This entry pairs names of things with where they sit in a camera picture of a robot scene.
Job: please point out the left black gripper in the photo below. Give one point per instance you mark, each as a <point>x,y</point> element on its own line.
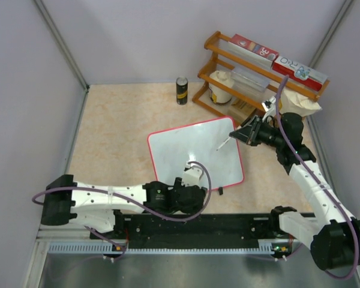
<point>194,210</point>

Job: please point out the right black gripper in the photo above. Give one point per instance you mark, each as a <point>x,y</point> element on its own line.
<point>249,134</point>

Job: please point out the white marker pen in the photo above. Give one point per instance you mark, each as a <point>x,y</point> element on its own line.
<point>223,143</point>

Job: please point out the pink framed whiteboard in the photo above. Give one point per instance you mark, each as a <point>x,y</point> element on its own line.
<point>173,148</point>

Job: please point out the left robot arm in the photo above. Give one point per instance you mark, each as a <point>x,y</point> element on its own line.
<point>67,201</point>

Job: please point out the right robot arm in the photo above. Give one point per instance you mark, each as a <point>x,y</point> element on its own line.
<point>334,239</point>

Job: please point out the brown cardboard packet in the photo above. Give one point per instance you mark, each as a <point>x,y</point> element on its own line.
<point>240,110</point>

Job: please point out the cream cloth bag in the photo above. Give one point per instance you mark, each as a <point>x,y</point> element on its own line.
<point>294,102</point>

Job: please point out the clear plastic box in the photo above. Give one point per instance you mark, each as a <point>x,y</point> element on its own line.
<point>250,78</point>

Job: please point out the red white foil box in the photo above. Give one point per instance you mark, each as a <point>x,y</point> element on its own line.
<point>300,73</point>

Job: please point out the black drink can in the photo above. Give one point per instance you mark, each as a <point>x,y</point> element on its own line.
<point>181,90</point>

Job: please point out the wooden two tier rack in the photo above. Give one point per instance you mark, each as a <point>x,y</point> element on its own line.
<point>219,90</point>

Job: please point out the red box with 3D print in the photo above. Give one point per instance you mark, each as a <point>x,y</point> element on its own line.
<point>252,51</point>

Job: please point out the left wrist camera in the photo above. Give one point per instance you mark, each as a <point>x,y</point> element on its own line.
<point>192,175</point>

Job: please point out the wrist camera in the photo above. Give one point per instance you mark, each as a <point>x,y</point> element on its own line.
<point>269,108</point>
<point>192,175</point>

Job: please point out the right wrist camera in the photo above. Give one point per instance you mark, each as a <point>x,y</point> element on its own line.
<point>269,108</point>

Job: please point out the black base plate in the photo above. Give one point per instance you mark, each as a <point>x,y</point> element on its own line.
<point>205,231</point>

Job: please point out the grey cable duct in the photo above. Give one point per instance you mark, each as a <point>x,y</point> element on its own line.
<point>103,247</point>

